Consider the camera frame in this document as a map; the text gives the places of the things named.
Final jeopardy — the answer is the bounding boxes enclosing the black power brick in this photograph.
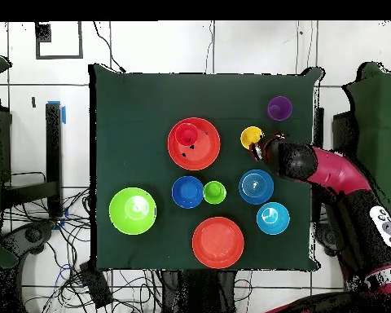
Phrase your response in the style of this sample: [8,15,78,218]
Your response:
[79,262,114,309]

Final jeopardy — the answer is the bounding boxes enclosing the dark blue plastic bowl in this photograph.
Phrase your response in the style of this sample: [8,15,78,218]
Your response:
[171,175,205,209]

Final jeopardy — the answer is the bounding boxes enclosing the green plastic cup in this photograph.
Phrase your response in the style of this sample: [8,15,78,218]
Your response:
[202,180,228,205]

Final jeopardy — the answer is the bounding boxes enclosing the orange plastic cup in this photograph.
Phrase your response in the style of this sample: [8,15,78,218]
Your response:
[174,122,200,147]

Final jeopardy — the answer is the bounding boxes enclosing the purple plastic cup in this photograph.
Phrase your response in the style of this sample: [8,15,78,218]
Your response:
[266,95,293,122]

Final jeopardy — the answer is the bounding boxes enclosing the blue tape strip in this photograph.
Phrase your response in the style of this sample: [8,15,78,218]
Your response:
[47,99,67,126]

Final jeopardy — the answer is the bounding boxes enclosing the black square frame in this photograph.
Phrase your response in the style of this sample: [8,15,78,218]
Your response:
[34,20,84,60]

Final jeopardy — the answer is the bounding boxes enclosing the blue ribbed plastic bowl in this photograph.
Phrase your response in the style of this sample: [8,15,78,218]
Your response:
[238,168,275,205]

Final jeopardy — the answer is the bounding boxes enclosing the green plastic bowl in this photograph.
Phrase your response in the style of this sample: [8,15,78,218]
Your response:
[108,187,158,236]

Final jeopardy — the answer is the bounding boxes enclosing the tangled floor cables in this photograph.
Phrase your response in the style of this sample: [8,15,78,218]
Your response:
[2,187,164,313]

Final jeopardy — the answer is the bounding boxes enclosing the orange plastic bowl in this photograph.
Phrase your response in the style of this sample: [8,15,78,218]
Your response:
[191,216,245,270]
[167,117,222,171]

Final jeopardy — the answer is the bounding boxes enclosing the grey pedestal foot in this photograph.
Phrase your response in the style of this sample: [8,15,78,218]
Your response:
[314,223,341,258]
[0,220,57,256]

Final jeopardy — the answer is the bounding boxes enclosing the dark green tablecloth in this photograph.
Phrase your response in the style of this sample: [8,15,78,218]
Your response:
[88,63,325,273]

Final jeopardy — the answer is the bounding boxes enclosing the light blue plastic bowl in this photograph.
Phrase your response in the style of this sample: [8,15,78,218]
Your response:
[256,201,292,236]

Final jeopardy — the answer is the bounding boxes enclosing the yellow plastic cup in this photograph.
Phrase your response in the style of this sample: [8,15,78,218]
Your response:
[239,126,266,151]

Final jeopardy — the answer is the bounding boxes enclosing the black cable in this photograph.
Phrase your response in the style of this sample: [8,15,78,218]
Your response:
[92,20,127,73]

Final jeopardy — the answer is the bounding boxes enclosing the black metal post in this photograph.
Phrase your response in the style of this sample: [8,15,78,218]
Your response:
[313,106,326,223]
[45,101,64,218]

